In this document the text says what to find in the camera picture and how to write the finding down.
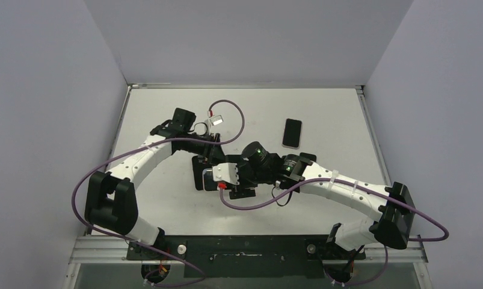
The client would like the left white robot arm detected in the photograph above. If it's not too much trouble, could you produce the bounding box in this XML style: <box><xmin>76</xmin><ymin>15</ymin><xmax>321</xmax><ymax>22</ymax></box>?
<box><xmin>84</xmin><ymin>108</ymin><xmax>223</xmax><ymax>259</ymax></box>

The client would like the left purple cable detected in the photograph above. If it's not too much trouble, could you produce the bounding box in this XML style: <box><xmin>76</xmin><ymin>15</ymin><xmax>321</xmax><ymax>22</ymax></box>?
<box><xmin>70</xmin><ymin>99</ymin><xmax>246</xmax><ymax>288</ymax></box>

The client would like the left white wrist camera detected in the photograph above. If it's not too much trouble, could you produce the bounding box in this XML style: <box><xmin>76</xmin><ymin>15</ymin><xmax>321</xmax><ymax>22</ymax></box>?
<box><xmin>205</xmin><ymin>114</ymin><xmax>224</xmax><ymax>128</ymax></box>

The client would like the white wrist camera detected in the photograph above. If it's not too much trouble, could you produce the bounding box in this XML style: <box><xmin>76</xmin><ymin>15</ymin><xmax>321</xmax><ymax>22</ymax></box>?
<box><xmin>212</xmin><ymin>163</ymin><xmax>239</xmax><ymax>185</ymax></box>
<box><xmin>205</xmin><ymin>114</ymin><xmax>224</xmax><ymax>128</ymax></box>

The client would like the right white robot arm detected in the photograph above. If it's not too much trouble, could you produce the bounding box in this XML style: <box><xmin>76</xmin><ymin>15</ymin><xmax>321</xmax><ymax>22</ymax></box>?
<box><xmin>213</xmin><ymin>141</ymin><xmax>415</xmax><ymax>258</ymax></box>

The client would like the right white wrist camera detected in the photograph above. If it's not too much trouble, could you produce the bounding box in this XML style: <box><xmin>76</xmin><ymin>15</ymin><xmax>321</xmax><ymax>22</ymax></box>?
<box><xmin>212</xmin><ymin>163</ymin><xmax>239</xmax><ymax>185</ymax></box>

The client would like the black phone case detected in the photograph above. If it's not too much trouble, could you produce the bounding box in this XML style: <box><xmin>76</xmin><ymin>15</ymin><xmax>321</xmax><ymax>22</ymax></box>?
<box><xmin>191</xmin><ymin>155</ymin><xmax>211</xmax><ymax>191</ymax></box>

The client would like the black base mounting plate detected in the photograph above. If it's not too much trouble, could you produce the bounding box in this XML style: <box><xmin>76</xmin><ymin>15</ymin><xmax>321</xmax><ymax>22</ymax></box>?
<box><xmin>125</xmin><ymin>234</ymin><xmax>369</xmax><ymax>279</ymax></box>

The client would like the phone pink case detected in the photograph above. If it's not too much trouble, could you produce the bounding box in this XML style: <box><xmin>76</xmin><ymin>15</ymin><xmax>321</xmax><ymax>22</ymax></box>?
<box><xmin>202</xmin><ymin>168</ymin><xmax>218</xmax><ymax>191</ymax></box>
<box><xmin>282</xmin><ymin>119</ymin><xmax>303</xmax><ymax>149</ymax></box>

